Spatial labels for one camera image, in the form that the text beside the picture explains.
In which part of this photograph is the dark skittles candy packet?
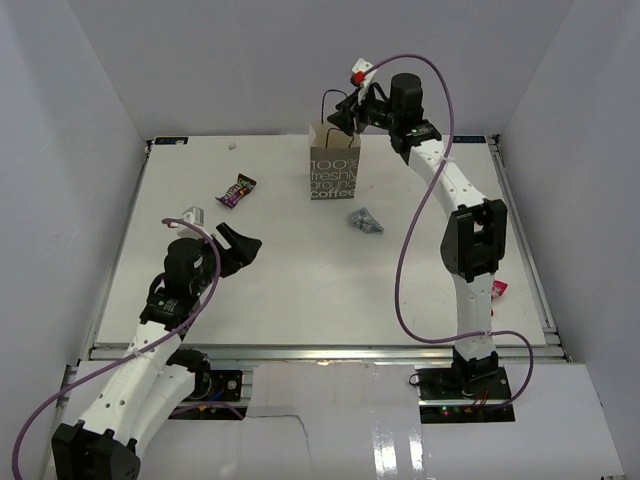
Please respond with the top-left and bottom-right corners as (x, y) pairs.
(216, 173), (257, 209)

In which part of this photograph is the aluminium front rail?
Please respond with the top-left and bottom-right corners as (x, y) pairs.
(89, 345), (565, 361)

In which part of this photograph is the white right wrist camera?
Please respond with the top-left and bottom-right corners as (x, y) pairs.
(350, 58), (377, 88)

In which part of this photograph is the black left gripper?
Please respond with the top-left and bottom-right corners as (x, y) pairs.
(191, 222), (261, 296)

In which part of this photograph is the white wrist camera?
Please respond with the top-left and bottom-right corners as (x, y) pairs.
(167, 206), (208, 239)
(350, 58), (377, 88)

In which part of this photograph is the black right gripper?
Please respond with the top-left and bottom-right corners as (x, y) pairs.
(330, 82), (402, 136)

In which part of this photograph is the grey paper coffee bag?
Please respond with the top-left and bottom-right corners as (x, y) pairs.
(308, 89), (361, 201)

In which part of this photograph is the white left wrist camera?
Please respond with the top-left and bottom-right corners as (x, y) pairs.
(167, 206), (208, 239)

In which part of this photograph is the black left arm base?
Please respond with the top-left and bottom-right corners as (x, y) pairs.
(188, 369), (243, 402)

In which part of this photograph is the silver foil snack packet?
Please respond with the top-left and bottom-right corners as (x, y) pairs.
(348, 208), (384, 234)

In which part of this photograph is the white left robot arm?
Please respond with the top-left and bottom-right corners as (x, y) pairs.
(52, 224), (262, 479)

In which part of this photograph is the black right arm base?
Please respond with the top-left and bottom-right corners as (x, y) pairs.
(408, 368), (511, 401)

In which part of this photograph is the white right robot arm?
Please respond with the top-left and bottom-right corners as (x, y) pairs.
(327, 69), (507, 399)

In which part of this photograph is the pink candy pouch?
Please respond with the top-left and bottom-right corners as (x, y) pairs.
(491, 280), (508, 302)

